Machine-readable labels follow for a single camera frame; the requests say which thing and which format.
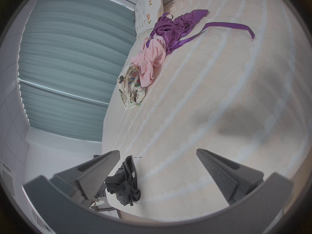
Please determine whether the ceiling air conditioner vent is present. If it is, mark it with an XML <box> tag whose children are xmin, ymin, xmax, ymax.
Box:
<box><xmin>0</xmin><ymin>162</ymin><xmax>15</xmax><ymax>197</ymax></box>

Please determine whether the purple garment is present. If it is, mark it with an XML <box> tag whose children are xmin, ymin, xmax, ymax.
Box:
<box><xmin>146</xmin><ymin>9</ymin><xmax>256</xmax><ymax>55</ymax></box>

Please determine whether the bed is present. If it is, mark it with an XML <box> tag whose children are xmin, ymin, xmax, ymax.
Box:
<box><xmin>101</xmin><ymin>0</ymin><xmax>311</xmax><ymax>221</ymax></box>

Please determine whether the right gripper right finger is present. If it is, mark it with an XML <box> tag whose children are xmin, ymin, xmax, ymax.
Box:
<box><xmin>196</xmin><ymin>148</ymin><xmax>265</xmax><ymax>202</ymax></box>

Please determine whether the black T-shirt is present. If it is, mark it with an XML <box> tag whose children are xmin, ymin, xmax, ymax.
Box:
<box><xmin>105</xmin><ymin>155</ymin><xmax>142</xmax><ymax>206</ymax></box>

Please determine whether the white printed pillow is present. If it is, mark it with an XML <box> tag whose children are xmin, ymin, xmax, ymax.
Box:
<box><xmin>135</xmin><ymin>0</ymin><xmax>164</xmax><ymax>37</ymax></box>

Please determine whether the white printed garment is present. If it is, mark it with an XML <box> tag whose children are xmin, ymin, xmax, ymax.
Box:
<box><xmin>118</xmin><ymin>63</ymin><xmax>146</xmax><ymax>111</ymax></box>

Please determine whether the blue-green curtain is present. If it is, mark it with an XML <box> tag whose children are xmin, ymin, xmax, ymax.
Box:
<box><xmin>17</xmin><ymin>0</ymin><xmax>137</xmax><ymax>105</ymax></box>
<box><xmin>18</xmin><ymin>81</ymin><xmax>110</xmax><ymax>143</ymax></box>

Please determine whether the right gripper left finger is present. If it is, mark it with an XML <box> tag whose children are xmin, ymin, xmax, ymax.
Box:
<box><xmin>50</xmin><ymin>150</ymin><xmax>120</xmax><ymax>202</ymax></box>

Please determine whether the pink garment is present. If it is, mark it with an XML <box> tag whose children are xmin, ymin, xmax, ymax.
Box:
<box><xmin>130</xmin><ymin>36</ymin><xmax>167</xmax><ymax>88</ymax></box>

